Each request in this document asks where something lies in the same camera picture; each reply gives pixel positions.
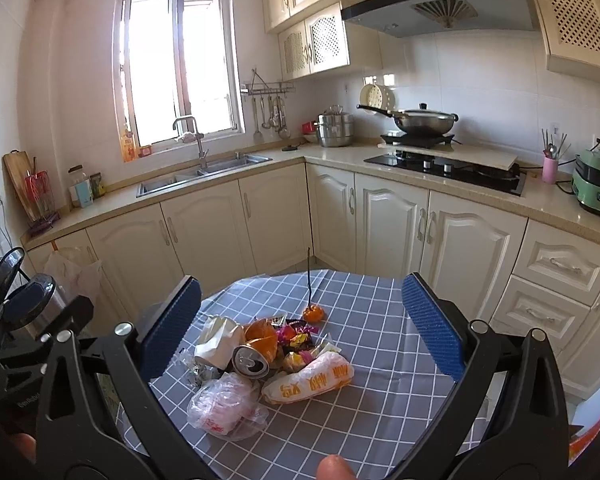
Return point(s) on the black range hood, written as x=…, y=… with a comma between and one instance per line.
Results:
x=409, y=18

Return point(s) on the white paper cup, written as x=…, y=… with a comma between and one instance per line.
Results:
x=217, y=341

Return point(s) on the wooden cutting board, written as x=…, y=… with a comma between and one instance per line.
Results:
x=18, y=167

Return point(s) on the black gas stove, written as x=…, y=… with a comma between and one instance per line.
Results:
x=441, y=156

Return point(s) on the person's thumb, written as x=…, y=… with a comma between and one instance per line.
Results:
x=334, y=467

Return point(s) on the green electric cooker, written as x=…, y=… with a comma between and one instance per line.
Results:
x=586, y=180

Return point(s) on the hanging utensil rack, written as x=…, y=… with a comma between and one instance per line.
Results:
x=267, y=104

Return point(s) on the colourful candy wrappers pile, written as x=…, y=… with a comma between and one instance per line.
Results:
x=298, y=345

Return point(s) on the small orange fruit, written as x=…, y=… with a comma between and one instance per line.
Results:
x=313, y=314

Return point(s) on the cream lower kitchen cabinets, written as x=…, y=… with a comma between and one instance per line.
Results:
x=513, y=272

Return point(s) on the steel wok with lid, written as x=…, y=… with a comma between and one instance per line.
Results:
x=421, y=121

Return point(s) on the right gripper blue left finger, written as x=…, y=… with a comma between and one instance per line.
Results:
x=136, y=354

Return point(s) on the cream upper wall cabinets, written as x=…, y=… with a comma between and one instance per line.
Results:
x=330, y=15

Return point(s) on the white plastic bag on cabinet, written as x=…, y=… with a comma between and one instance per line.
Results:
x=74, y=280

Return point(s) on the red rack on counter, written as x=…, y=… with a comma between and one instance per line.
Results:
x=40, y=192

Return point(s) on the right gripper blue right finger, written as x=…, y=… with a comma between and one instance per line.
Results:
x=470, y=352

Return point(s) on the kitchen window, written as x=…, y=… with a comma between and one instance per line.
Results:
x=177, y=71

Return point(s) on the stainless steel sink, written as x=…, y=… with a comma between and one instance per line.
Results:
x=237, y=161

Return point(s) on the cream round steamer tray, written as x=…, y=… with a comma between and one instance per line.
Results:
x=378, y=96

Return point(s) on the pink utensil holder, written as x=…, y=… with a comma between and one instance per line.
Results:
x=550, y=169

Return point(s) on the clear pink plastic bag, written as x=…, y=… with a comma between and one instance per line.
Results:
x=228, y=408

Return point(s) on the orange peel piece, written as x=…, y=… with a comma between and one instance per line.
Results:
x=261, y=336

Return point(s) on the white orange printed wrapper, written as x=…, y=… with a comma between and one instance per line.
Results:
x=328, y=372

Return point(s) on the crushed silver drink can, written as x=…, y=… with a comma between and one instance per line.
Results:
x=252, y=363

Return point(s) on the teal box on counter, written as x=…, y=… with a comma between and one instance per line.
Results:
x=84, y=193

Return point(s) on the stainless steel stockpot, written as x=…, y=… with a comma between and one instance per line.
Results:
x=335, y=128

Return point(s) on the chrome sink faucet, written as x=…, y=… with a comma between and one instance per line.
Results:
x=194, y=136

